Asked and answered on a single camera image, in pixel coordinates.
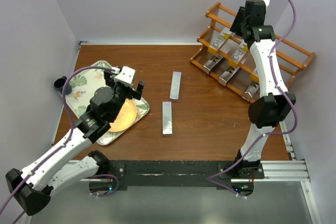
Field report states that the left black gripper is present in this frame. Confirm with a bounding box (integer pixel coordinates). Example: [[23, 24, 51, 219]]
[[104, 68, 143, 121]]

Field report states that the silver angled R&O box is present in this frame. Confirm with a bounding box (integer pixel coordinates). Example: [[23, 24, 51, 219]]
[[202, 54, 224, 74]]

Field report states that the silver gold R&O toothpaste box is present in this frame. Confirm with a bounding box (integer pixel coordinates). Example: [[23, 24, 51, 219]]
[[250, 68, 259, 83]]

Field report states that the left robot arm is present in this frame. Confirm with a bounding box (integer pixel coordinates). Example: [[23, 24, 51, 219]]
[[5, 66, 144, 216]]

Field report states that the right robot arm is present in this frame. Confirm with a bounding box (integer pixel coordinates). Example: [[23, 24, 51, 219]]
[[228, 0, 296, 178]]

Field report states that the wooden tiered shelf rack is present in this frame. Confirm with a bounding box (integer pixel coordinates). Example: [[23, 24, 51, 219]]
[[191, 2, 315, 103]]

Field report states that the orange round plate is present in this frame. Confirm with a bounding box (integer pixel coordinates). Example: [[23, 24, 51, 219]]
[[108, 99, 137, 133]]

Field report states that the floral leaf pattern tray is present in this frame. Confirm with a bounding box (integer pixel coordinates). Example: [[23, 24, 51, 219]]
[[66, 60, 150, 146]]

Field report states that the dark blue mug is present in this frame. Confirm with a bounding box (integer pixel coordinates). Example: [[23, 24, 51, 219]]
[[54, 76, 72, 95]]

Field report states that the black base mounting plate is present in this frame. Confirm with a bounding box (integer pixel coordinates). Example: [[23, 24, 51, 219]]
[[99, 160, 265, 196]]

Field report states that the aluminium frame rail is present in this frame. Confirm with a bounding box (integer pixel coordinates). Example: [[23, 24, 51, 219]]
[[19, 158, 322, 224]]

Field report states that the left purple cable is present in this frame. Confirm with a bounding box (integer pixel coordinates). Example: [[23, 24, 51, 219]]
[[0, 67, 120, 224]]

